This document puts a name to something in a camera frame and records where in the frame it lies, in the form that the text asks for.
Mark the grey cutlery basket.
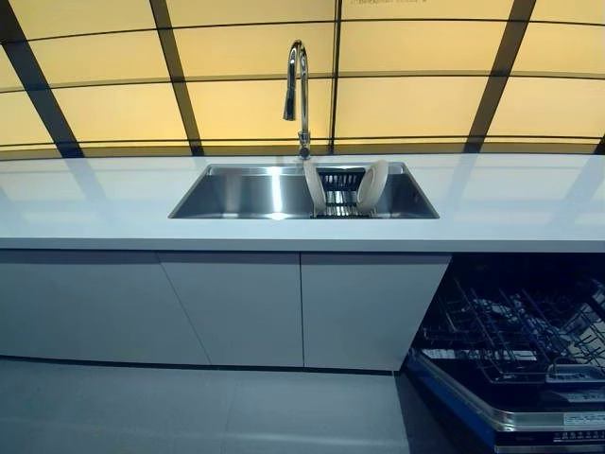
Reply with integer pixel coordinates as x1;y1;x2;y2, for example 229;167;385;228
545;362;605;385

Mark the stainless steel sink basin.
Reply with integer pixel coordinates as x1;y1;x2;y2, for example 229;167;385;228
168;163;441;220

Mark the white cabinet door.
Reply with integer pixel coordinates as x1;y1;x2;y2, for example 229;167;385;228
158;251;304;368
300;252;453;373
0;249;212;367

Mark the beige ceramic plate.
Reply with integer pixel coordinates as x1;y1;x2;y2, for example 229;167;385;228
302;160;327;212
355;159;389;210

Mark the chrome gooseneck kitchen faucet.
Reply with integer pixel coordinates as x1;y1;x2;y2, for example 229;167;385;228
282;39;314;160

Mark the black dish drying rack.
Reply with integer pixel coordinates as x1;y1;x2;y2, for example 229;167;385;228
309;166;380;219

